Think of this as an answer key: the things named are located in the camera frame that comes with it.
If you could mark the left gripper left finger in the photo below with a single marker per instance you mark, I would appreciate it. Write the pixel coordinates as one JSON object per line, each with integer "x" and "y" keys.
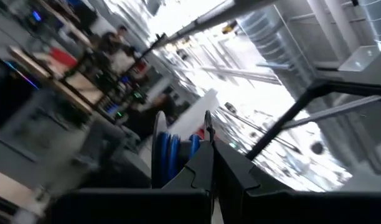
{"x": 200, "y": 168}

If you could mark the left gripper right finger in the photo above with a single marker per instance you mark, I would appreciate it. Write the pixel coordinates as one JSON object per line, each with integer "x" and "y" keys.
{"x": 234, "y": 174}

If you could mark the person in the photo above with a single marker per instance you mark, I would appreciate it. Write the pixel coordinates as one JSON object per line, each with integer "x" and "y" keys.
{"x": 114, "y": 43}
{"x": 143, "y": 119}

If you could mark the grey metal strut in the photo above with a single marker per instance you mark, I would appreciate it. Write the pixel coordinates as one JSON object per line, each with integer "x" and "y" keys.
{"x": 333, "y": 110}

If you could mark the red box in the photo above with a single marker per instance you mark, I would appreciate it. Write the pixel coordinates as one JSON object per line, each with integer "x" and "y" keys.
{"x": 64, "y": 56}

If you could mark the black computer monitor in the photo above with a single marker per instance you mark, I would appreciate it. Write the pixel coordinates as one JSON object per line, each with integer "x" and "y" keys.
{"x": 10, "y": 96}

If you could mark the silver ventilation duct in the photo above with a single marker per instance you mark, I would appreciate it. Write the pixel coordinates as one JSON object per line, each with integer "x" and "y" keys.
{"x": 265, "y": 40}

